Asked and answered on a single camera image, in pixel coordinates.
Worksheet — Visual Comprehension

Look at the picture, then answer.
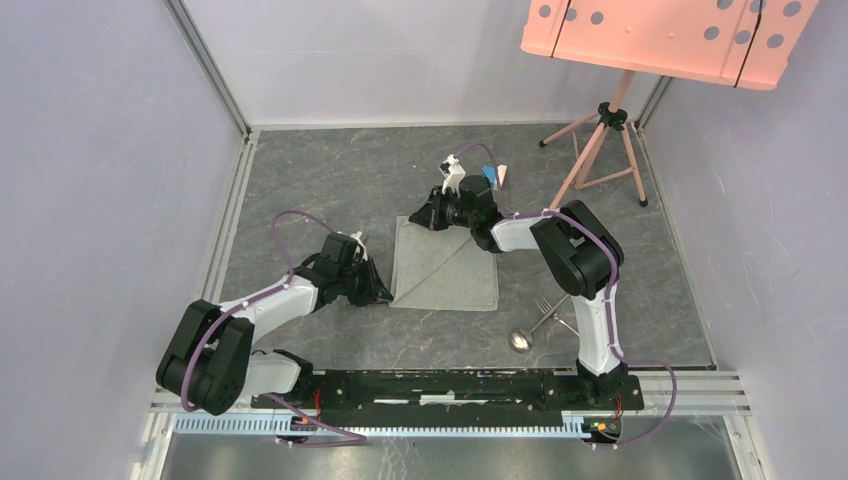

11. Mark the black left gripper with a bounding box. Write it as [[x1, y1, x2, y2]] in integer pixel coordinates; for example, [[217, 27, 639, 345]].
[[337, 256, 394, 308]]

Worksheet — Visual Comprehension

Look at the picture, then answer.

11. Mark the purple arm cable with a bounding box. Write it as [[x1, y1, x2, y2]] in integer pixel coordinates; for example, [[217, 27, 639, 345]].
[[180, 210, 369, 450], [453, 142, 679, 450]]

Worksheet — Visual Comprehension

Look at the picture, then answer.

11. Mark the silver fork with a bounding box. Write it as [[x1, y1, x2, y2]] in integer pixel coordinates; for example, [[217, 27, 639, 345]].
[[530, 294, 579, 336]]

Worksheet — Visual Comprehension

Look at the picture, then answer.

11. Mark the blue and white block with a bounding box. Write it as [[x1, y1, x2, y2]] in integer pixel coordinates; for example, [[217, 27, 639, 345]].
[[481, 165, 507, 191]]

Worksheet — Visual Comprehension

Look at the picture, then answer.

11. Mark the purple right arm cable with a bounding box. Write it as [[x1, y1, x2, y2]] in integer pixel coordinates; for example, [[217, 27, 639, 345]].
[[453, 142, 679, 450]]

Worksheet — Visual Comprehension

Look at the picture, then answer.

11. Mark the silver spoon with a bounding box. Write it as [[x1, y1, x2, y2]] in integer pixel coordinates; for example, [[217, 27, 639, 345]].
[[508, 310, 558, 353]]

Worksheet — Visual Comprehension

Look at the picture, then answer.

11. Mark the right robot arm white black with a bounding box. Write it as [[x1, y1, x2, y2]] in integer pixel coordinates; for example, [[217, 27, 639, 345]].
[[408, 175, 628, 408]]

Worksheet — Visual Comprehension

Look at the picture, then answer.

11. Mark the white slotted cable duct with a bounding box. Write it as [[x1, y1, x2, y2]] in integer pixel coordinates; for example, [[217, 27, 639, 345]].
[[174, 413, 591, 440]]

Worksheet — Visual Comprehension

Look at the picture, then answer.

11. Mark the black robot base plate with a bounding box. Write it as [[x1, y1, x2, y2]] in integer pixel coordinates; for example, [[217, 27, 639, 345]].
[[281, 369, 645, 428]]

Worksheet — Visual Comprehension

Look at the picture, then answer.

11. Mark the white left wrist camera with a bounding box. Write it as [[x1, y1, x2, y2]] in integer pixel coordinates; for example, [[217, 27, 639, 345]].
[[350, 231, 369, 262]]

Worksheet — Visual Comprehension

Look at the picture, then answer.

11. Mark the pink music stand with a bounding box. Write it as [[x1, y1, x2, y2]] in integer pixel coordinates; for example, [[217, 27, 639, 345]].
[[520, 0, 820, 210]]

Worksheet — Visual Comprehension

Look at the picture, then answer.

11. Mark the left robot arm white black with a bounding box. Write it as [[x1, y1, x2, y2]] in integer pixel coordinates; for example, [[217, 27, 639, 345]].
[[155, 232, 393, 415]]

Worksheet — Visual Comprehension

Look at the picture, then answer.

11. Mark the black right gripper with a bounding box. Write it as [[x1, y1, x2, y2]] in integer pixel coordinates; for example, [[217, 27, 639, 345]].
[[410, 185, 477, 232]]

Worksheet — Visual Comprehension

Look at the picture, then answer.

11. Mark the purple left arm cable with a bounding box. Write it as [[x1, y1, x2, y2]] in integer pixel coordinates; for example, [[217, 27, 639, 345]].
[[180, 210, 369, 450]]

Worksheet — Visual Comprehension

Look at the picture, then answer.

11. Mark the grey cloth napkin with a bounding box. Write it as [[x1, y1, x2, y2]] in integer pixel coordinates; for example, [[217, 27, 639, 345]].
[[390, 216, 499, 312]]

